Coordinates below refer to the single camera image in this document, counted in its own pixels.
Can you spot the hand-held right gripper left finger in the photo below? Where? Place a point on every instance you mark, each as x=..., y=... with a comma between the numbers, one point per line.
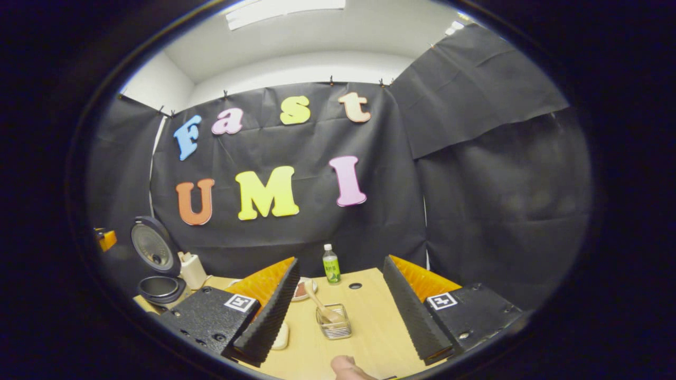
x=269, y=316

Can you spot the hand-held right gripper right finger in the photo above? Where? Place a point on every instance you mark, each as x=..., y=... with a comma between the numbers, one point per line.
x=412, y=311

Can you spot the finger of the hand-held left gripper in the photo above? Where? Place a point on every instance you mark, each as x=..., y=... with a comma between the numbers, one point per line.
x=108, y=240

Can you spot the dark grey rice cooker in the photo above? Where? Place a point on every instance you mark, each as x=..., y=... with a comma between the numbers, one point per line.
x=153, y=248

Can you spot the wooden spoon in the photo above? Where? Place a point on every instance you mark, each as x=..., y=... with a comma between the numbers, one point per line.
x=319, y=303

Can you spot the brown meat piece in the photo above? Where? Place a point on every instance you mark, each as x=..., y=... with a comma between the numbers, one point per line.
x=300, y=289

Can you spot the white round plate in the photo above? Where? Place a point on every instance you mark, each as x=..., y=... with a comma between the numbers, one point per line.
x=311, y=289

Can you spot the green drink bottle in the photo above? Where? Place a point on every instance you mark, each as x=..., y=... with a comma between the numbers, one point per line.
x=331, y=266

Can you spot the white toaster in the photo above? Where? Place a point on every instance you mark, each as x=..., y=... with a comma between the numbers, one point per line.
x=194, y=273

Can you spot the black backdrop cloth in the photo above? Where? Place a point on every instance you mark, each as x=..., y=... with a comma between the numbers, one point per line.
x=475, y=200

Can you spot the small ceiling light panel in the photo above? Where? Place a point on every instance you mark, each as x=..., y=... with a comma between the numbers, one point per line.
x=454, y=28

